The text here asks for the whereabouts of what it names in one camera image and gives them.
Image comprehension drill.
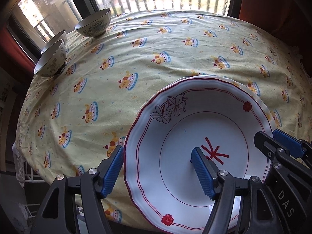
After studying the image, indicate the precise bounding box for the red curtain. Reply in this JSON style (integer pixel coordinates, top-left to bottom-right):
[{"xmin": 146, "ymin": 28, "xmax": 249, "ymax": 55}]
[
  {"xmin": 0, "ymin": 27, "xmax": 37, "ymax": 71},
  {"xmin": 238, "ymin": 0, "xmax": 312, "ymax": 51}
]

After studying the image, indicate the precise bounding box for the yellow printed tablecloth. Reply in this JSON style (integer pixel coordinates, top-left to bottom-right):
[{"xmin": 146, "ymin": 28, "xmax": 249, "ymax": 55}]
[{"xmin": 15, "ymin": 9, "xmax": 312, "ymax": 225}]

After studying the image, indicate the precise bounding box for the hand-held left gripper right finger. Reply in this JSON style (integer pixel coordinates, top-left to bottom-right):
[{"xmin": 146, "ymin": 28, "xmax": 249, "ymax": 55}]
[{"xmin": 191, "ymin": 147, "xmax": 271, "ymax": 234}]

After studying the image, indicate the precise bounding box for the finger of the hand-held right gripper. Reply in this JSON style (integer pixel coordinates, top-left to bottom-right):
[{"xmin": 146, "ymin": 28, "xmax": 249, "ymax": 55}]
[
  {"xmin": 273, "ymin": 129, "xmax": 312, "ymax": 169},
  {"xmin": 253, "ymin": 132, "xmax": 290, "ymax": 163}
]

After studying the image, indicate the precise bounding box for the small red-lined white plate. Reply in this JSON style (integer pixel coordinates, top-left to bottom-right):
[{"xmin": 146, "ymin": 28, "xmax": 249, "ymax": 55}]
[{"xmin": 123, "ymin": 79, "xmax": 275, "ymax": 232}]

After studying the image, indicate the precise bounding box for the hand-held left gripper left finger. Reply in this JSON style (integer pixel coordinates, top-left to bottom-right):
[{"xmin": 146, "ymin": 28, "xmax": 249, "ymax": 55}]
[{"xmin": 29, "ymin": 145, "xmax": 125, "ymax": 234}]

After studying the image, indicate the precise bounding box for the large yellow floral plate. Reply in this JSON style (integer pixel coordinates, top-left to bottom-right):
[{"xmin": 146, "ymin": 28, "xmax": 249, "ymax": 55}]
[{"xmin": 174, "ymin": 75, "xmax": 275, "ymax": 137}]

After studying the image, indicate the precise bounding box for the floral ceramic bowl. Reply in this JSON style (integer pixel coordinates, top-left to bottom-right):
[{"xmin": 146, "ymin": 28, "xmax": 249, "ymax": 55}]
[
  {"xmin": 33, "ymin": 39, "xmax": 67, "ymax": 77},
  {"xmin": 74, "ymin": 8, "xmax": 112, "ymax": 38},
  {"xmin": 40, "ymin": 29, "xmax": 67, "ymax": 54}
]

